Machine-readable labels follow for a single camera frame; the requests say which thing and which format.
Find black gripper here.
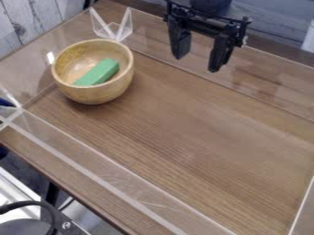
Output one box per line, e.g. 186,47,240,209
164,0,252,73

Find green rectangular block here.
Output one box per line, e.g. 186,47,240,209
73,59,118,86

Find brown wooden bowl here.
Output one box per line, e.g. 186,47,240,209
52,39,134,105

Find white object at right edge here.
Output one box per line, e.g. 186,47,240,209
301,19,314,53

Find black table leg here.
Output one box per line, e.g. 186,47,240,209
45,183,60,206

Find clear acrylic tray wall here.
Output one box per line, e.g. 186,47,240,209
0,2,314,235

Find black metal bracket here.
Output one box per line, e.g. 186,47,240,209
40,203,90,235

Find black cable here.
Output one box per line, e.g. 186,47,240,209
0,200,58,235

